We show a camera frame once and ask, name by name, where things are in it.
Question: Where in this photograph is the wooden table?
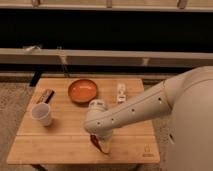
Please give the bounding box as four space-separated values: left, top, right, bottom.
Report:
7 78 160 164

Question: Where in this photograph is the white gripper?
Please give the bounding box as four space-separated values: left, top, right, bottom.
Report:
93 129 114 155

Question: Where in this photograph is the white paper cup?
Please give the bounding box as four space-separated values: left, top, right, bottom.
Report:
31 103 53 126

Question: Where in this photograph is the red pepper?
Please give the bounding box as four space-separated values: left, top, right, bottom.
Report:
90 135 110 154

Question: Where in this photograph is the brown snack bar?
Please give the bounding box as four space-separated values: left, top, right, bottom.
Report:
37 89 54 103

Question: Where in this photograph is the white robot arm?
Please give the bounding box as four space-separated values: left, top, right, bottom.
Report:
84 81 172 154

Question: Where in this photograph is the orange bowl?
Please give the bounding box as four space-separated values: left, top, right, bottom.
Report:
68 79 98 103

